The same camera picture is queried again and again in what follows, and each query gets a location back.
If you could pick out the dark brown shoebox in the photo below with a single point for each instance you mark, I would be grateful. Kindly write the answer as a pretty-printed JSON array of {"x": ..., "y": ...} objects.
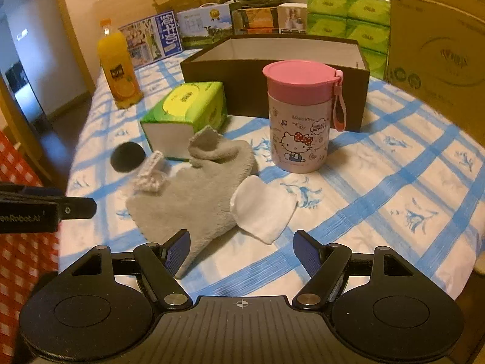
[{"x": 242, "y": 87}]

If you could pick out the white soft cloth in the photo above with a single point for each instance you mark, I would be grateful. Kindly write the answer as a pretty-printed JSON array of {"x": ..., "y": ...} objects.
[{"x": 261, "y": 206}]

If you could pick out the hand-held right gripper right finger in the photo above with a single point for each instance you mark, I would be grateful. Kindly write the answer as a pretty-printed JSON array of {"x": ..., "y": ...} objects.
[{"x": 309, "y": 254}]

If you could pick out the light wooden headboard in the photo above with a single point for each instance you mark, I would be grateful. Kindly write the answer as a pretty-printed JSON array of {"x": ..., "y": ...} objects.
[{"x": 125, "y": 7}]

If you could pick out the black round pad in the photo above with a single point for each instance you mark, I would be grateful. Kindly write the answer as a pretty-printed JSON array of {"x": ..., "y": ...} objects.
[{"x": 127, "y": 157}]

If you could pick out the bag of white beads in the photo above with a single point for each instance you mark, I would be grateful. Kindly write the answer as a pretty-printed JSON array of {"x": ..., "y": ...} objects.
[{"x": 149, "y": 176}]

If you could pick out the white product box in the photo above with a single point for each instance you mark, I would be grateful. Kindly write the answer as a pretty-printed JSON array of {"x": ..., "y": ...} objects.
[{"x": 292, "y": 19}]

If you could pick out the pink lidded cartoon cup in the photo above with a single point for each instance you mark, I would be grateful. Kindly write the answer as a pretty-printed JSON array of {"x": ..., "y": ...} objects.
[{"x": 297, "y": 132}]

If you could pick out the large open cardboard box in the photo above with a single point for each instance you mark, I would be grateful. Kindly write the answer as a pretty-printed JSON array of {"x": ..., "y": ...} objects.
[{"x": 439, "y": 45}]

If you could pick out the light grey fluffy cloth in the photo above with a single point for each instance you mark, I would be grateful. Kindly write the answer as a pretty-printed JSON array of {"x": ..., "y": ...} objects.
[{"x": 201, "y": 197}]

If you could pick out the blue printed milk carton box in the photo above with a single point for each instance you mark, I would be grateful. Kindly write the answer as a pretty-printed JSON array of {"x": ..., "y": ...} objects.
[{"x": 151, "y": 38}]

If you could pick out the red printed gift box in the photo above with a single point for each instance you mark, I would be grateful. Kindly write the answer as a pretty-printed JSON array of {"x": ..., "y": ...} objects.
[{"x": 261, "y": 30}]

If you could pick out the orange juice bottle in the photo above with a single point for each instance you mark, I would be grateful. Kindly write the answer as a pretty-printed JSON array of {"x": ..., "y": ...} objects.
[{"x": 119, "y": 76}]

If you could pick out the stack of green tissue packs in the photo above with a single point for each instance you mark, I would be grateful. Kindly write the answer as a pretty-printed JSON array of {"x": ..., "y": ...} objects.
[{"x": 348, "y": 22}]

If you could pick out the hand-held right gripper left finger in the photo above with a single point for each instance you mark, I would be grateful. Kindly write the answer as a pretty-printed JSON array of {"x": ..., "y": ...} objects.
[{"x": 178, "y": 252}]

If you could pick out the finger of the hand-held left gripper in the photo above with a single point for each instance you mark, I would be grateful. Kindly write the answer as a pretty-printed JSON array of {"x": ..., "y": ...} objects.
[{"x": 77, "y": 208}]

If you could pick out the cow print milk carton box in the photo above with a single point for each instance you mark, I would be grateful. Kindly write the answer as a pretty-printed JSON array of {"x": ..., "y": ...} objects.
[{"x": 202, "y": 26}]

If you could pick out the orange printed gift box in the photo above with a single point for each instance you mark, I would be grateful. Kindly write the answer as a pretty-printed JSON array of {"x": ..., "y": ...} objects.
[{"x": 257, "y": 17}]

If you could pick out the red checked cloth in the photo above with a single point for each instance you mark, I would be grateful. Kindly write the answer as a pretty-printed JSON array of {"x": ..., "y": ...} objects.
[{"x": 22, "y": 258}]

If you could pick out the blue checked tablecloth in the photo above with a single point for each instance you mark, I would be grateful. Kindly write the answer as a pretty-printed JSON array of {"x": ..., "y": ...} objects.
[{"x": 379, "y": 182}]

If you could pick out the green tissue box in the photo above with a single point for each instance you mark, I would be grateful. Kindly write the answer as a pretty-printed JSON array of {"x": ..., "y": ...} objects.
[{"x": 182, "y": 110}]

